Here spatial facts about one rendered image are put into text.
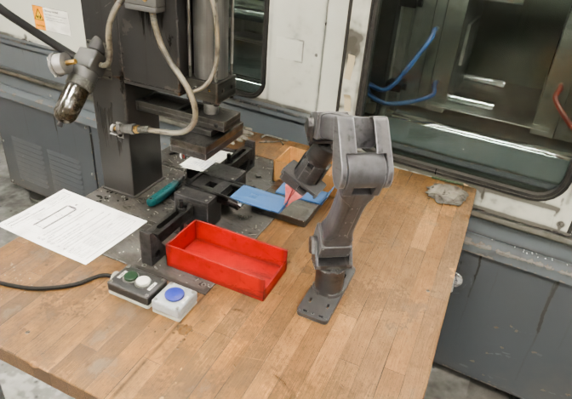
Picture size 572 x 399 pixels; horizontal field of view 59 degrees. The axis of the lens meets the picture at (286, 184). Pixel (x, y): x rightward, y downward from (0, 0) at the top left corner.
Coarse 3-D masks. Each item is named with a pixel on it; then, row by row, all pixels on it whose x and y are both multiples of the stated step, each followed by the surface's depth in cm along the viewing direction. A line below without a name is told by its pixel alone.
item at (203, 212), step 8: (224, 192) 131; (232, 192) 137; (176, 200) 128; (184, 200) 127; (216, 200) 128; (200, 208) 126; (208, 208) 125; (216, 208) 129; (192, 216) 128; (200, 216) 127; (208, 216) 126; (216, 216) 130
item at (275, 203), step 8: (240, 192) 129; (248, 192) 129; (256, 192) 129; (264, 192) 130; (248, 200) 126; (256, 200) 126; (264, 200) 126; (272, 200) 127; (280, 200) 127; (272, 208) 123; (280, 208) 123
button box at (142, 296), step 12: (96, 276) 109; (108, 276) 109; (120, 276) 107; (156, 276) 107; (24, 288) 105; (36, 288) 105; (48, 288) 106; (60, 288) 106; (108, 288) 106; (120, 288) 104; (132, 288) 104; (144, 288) 104; (156, 288) 104; (132, 300) 104; (144, 300) 102
